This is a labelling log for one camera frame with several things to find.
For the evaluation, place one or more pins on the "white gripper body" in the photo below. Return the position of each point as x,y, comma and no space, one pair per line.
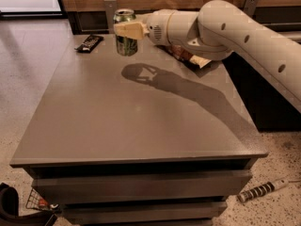
157,27

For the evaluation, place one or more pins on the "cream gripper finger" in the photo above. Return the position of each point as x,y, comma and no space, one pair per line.
134,29

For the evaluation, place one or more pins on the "green soda can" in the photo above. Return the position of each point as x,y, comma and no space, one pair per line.
125,47

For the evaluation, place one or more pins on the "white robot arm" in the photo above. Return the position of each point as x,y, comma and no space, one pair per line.
218,30

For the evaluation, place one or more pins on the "black rxbar chocolate bar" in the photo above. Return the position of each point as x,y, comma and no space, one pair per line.
89,44

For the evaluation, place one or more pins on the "brown yellow chip bag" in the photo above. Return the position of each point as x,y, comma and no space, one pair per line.
184,56

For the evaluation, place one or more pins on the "grey drawer cabinet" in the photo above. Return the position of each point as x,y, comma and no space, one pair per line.
103,114

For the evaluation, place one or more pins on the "upper grey drawer front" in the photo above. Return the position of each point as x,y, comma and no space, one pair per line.
142,187

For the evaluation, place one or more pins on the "grey drawer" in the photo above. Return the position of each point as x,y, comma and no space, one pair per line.
144,213
142,187

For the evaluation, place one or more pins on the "white power strip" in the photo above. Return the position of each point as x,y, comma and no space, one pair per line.
262,190

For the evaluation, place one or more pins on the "lower grey drawer front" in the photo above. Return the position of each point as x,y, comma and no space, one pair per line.
144,213

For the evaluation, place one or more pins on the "left metal bracket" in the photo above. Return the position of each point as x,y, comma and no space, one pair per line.
110,7

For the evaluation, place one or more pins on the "metal bracket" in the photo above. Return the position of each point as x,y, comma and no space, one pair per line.
250,7
110,7

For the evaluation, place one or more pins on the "right metal bracket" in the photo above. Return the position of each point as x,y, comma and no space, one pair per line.
250,7

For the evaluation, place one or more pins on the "wire basket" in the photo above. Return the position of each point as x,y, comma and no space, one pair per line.
36,202

